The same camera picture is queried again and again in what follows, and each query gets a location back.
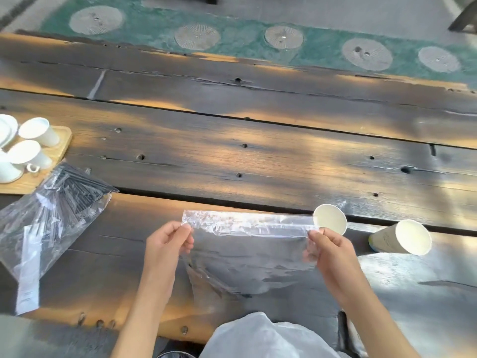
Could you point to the person's left thumb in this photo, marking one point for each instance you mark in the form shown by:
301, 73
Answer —
179, 228

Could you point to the dark wooden furniture leg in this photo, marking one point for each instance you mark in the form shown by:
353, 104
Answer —
464, 16

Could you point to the white ceramic saucer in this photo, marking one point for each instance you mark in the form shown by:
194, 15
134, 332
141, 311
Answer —
6, 130

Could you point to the round grey millstone paver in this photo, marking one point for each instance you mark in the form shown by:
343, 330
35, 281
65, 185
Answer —
439, 59
196, 37
367, 54
96, 20
284, 37

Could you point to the person's right forearm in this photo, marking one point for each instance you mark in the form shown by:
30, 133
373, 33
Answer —
376, 324

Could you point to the printed white paper cup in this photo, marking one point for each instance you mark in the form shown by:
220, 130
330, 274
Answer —
404, 238

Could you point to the person's right hand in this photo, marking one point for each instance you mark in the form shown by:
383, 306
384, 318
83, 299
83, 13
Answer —
337, 259

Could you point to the clear plastic zip bag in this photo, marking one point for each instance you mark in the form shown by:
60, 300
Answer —
249, 253

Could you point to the clear bag with white label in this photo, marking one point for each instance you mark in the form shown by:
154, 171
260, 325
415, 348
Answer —
33, 234

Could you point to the light wooden tray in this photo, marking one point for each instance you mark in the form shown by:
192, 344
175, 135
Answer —
61, 141

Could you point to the person's left forearm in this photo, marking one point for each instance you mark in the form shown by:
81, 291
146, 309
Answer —
143, 320

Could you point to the person's right thumb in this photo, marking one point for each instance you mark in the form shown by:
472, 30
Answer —
323, 234

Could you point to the bundle of black straws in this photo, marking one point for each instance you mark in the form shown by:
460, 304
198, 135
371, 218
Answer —
76, 193

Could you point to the dark round container rim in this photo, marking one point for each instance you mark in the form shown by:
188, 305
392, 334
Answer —
174, 355

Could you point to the white plastic bag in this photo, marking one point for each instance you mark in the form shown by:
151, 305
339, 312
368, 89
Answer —
257, 339

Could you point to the small white paper cup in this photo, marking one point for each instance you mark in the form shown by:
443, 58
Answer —
330, 219

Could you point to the person's left hand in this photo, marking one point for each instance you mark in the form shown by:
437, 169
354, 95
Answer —
160, 253

